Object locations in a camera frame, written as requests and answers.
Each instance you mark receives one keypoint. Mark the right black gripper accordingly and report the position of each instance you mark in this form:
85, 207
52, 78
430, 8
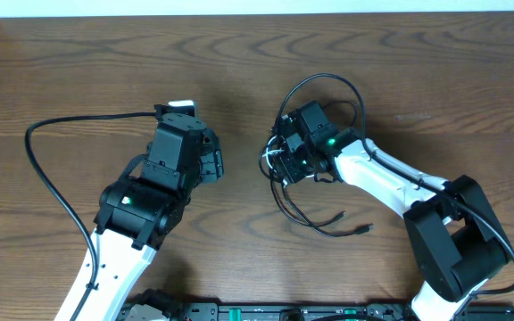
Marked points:
286, 168

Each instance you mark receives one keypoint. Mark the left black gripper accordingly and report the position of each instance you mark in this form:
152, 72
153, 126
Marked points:
215, 168

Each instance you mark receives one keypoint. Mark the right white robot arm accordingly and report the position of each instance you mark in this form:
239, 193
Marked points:
457, 241

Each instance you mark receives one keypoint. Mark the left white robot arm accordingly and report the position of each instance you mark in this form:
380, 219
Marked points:
136, 213

